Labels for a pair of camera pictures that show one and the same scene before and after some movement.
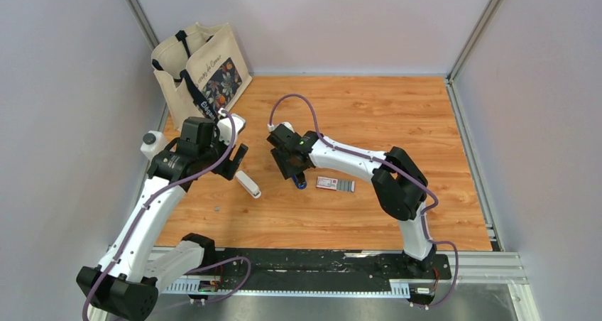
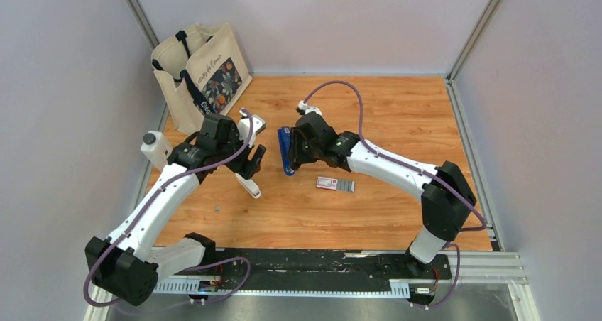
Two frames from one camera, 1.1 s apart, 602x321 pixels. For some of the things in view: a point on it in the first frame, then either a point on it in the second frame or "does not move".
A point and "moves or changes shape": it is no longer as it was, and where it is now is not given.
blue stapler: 299,185 moves or changes shape
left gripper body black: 211,154 → 241,164
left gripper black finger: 237,158 → 255,165
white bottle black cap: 153,142 does not move
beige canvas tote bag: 199,72 does not move
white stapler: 248,184 does not move
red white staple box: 336,184 does not move
